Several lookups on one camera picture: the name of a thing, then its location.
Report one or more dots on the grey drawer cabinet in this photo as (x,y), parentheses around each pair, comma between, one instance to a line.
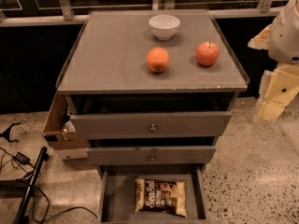
(108,73)

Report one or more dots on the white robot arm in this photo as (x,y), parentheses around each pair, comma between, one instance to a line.
(281,39)

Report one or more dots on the white ceramic bowl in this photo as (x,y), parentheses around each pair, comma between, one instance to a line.
(164,27)

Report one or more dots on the grey drawer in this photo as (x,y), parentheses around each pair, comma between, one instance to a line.
(117,202)
(150,125)
(150,155)

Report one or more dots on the grey top drawer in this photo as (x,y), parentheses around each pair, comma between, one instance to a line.
(150,125)

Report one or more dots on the metal window railing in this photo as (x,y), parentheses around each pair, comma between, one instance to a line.
(44,12)

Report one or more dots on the black pole on floor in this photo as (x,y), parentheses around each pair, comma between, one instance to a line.
(30,185)

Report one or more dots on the brown sea salt chip bag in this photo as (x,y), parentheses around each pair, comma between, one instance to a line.
(160,196)

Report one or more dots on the orange fruit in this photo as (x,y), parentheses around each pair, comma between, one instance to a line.
(158,60)

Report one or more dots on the black bracket on floor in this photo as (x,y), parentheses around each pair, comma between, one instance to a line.
(6,133)

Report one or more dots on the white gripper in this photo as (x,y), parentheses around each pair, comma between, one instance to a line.
(286,36)

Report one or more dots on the red apple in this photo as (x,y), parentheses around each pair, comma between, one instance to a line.
(207,53)

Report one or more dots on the cardboard box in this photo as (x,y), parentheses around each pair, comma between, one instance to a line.
(60,133)

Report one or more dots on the black power adapter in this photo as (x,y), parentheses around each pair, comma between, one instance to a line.
(19,157)

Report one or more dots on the grey bottom drawer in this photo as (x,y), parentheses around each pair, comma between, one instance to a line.
(117,202)

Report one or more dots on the grey middle drawer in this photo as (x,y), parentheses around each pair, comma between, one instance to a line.
(150,155)

